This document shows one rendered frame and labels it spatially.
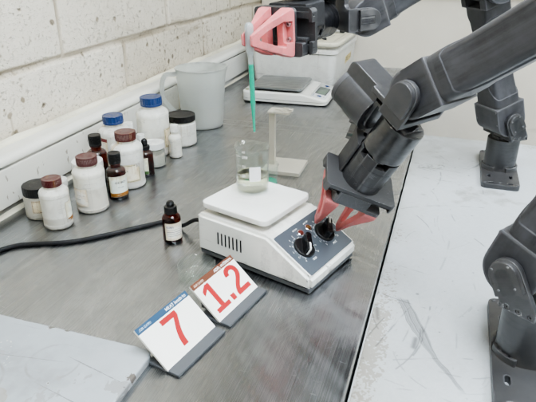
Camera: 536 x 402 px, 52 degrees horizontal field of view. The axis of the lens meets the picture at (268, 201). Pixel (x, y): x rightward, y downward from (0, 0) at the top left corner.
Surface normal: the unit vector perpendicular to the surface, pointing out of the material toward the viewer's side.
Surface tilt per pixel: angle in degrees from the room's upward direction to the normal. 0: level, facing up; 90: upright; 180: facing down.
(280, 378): 0
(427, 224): 0
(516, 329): 90
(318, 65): 93
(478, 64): 89
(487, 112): 109
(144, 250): 0
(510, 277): 90
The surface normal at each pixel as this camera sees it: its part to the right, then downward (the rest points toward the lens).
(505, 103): 0.29, 0.42
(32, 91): 0.95, 0.13
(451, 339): 0.00, -0.90
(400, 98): -0.78, 0.26
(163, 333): 0.56, -0.56
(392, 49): -0.31, 0.40
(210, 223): -0.58, 0.35
